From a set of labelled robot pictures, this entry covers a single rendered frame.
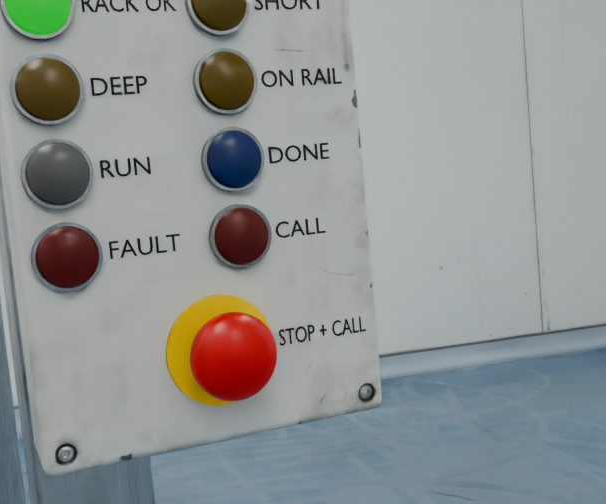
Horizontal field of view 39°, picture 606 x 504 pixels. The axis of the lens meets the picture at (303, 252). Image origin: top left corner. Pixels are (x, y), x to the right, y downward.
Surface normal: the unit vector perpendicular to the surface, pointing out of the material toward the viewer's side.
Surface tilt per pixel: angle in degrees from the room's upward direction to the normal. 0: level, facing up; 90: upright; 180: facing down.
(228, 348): 87
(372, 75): 90
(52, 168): 88
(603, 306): 90
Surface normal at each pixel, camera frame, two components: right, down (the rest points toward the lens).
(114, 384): 0.40, 0.05
